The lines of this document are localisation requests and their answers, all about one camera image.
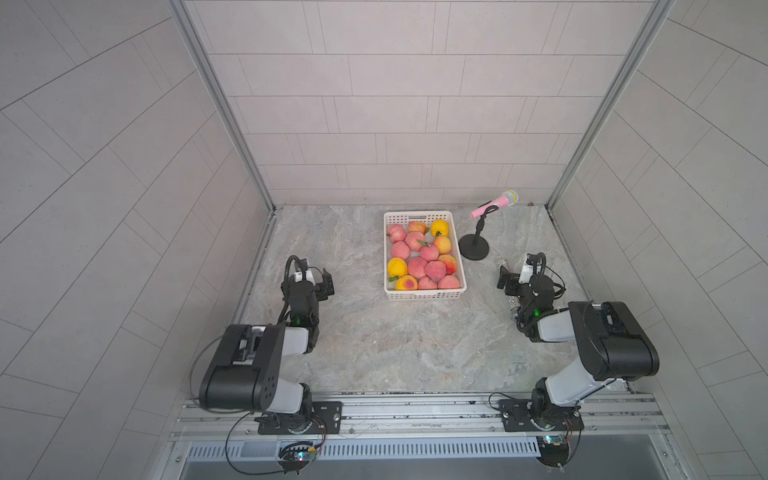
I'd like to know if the red orange peach bottom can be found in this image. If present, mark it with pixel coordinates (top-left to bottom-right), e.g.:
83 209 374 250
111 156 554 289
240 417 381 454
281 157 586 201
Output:
438 254 458 275

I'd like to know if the dark pink peach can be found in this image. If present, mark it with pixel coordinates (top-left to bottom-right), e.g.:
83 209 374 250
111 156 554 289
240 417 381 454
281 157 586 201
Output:
424 260 447 282

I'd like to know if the orange pink peach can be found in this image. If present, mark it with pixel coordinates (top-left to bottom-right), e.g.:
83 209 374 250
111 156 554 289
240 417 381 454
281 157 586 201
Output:
433 235 453 255

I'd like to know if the yellow peach with leaf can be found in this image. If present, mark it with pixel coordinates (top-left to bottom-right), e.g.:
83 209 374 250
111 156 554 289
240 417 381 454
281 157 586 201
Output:
394 274 419 291

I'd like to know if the white perforated plastic basket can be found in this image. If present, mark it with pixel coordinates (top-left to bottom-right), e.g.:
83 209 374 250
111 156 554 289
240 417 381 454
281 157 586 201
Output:
383 210 467 301

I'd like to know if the orange wrinkled peach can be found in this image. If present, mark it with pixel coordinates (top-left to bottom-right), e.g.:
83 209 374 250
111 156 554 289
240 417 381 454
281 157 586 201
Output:
407 221 428 234

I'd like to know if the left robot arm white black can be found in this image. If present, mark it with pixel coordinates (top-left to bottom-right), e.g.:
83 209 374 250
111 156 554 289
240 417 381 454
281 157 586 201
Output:
193 255 335 434

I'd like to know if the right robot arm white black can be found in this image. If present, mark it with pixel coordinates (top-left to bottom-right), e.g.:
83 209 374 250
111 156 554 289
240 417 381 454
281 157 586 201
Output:
489 252 660 433

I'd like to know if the pink toy microphone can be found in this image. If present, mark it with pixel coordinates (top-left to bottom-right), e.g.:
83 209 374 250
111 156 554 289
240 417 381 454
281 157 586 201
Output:
470 190 519 219

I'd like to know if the white ventilation grille strip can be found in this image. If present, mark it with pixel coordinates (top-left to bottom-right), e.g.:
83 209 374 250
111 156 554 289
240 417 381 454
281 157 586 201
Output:
187 437 541 462

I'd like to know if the right circuit board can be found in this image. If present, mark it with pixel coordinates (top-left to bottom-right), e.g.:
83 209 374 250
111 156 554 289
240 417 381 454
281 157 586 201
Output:
536 435 578 469

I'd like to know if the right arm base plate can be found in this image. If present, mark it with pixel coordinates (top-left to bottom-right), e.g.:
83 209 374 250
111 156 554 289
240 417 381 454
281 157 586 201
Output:
496 398 584 434

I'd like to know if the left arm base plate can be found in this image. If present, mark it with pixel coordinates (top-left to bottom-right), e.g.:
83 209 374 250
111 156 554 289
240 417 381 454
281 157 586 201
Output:
258 401 343 435

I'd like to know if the aluminium mounting rail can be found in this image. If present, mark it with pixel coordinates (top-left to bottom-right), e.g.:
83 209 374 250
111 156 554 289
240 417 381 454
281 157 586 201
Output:
170 391 671 441

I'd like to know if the left circuit board with cable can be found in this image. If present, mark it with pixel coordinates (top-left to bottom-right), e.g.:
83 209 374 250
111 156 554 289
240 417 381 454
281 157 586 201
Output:
224 414 327 477

